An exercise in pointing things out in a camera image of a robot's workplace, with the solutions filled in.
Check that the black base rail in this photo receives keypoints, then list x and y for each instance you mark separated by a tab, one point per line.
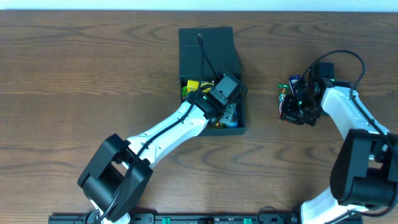
150	218

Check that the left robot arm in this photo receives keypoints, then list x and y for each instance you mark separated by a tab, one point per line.
118	173

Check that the blue Dairy Milk bar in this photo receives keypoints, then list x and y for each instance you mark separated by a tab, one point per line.
292	84

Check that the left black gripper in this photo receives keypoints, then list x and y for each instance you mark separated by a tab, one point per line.
229	113

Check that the blue Oreo cookie pack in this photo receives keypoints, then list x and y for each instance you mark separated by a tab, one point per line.
234	120

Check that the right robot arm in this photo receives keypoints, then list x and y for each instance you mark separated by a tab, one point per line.
363	180

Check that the dark green box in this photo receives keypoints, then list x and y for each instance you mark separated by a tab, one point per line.
204	55

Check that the yellow snack bag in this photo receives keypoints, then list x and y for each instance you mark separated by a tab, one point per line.
192	85

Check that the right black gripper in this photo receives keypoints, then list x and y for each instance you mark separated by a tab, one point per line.
292	112

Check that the Haribo gummy worms bag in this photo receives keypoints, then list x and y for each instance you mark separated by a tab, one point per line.
184	92

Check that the red KitKat bar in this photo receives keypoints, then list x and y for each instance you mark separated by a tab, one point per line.
283	90

